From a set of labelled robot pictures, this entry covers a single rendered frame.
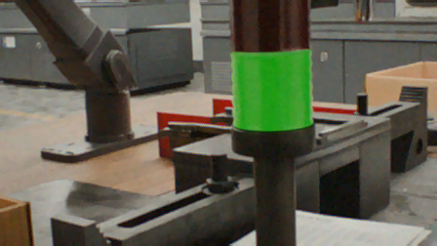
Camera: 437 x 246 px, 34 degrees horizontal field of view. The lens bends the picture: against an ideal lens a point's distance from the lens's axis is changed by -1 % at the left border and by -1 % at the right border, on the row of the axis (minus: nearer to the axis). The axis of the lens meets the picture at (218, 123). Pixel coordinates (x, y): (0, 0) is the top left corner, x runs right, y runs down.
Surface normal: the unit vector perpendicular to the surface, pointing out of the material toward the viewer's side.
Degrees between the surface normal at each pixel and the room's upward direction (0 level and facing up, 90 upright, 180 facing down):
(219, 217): 90
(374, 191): 90
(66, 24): 88
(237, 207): 90
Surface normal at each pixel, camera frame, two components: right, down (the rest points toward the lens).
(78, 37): 0.67, -0.02
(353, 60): -0.66, 0.17
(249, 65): -0.55, -0.07
